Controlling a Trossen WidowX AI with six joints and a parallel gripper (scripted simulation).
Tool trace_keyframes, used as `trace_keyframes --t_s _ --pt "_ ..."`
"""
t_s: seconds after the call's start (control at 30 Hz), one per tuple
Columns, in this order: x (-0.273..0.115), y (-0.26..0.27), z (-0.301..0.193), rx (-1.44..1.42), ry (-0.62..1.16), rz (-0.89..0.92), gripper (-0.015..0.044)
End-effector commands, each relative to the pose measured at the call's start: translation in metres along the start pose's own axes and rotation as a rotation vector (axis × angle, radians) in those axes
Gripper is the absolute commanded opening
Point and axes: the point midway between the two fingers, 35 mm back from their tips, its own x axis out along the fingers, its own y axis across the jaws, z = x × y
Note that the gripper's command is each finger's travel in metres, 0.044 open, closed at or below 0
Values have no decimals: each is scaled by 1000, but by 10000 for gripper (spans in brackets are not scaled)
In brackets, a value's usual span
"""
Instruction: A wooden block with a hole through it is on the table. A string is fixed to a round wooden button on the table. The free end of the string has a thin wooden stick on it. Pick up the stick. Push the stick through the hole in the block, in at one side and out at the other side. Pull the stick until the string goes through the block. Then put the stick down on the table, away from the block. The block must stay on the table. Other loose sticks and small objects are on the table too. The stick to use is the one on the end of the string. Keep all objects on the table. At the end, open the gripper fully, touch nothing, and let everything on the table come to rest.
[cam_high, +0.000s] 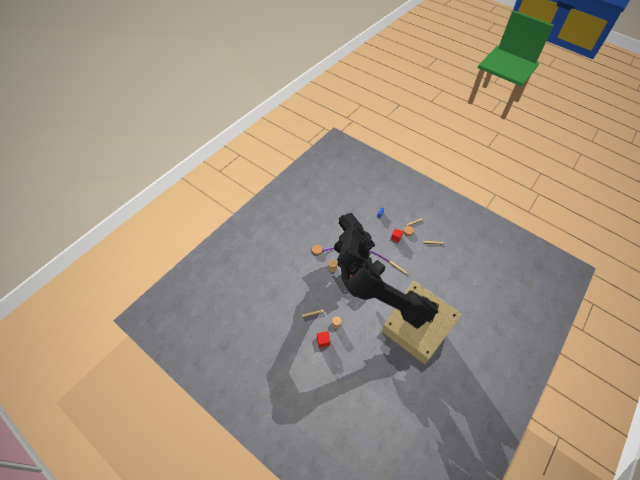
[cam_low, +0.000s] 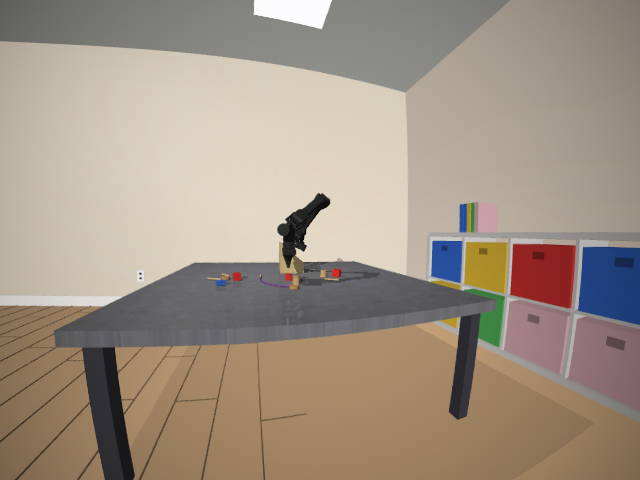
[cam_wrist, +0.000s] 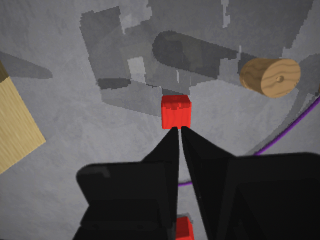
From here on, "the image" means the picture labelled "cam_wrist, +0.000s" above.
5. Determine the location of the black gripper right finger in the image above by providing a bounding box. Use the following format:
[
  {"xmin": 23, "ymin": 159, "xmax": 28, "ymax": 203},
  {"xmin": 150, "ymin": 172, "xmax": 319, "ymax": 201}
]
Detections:
[{"xmin": 181, "ymin": 126, "xmax": 320, "ymax": 240}]

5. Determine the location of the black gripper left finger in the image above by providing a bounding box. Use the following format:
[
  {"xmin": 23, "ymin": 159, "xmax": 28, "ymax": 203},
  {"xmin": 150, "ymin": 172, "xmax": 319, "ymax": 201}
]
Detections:
[{"xmin": 76, "ymin": 127, "xmax": 180, "ymax": 240}]

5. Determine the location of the wooden stick with purple string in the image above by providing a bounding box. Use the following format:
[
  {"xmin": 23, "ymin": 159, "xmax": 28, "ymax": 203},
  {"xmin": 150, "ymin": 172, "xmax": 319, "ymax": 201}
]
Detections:
[{"xmin": 178, "ymin": 96, "xmax": 320, "ymax": 186}]

